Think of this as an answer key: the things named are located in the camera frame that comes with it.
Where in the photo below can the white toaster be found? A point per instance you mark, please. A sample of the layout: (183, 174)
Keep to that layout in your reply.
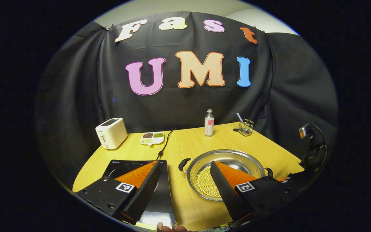
(112, 133)

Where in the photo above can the checkered straw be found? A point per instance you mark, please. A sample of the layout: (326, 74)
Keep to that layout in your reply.
(239, 117)

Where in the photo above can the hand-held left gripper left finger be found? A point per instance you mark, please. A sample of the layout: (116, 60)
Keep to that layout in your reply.
(143, 193)

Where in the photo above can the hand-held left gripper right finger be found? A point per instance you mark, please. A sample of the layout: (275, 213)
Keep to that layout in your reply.
(225, 193)

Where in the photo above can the clear bottle with pink label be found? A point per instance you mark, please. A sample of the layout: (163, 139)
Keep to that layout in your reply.
(209, 125)

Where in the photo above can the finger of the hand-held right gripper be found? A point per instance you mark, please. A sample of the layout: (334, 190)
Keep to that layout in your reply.
(298, 182)

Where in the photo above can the stainless steel pot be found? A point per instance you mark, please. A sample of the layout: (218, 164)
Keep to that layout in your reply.
(233, 159)

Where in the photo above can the black induction cooktop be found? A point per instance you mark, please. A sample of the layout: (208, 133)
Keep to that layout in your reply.
(169, 193)

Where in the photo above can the black backdrop cloth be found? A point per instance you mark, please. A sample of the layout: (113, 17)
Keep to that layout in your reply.
(76, 96)

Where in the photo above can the white divided bean tray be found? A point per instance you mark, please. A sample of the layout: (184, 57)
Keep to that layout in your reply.
(152, 138)

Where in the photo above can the pile of yellow soybeans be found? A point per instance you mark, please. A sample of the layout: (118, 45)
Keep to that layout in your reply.
(206, 185)

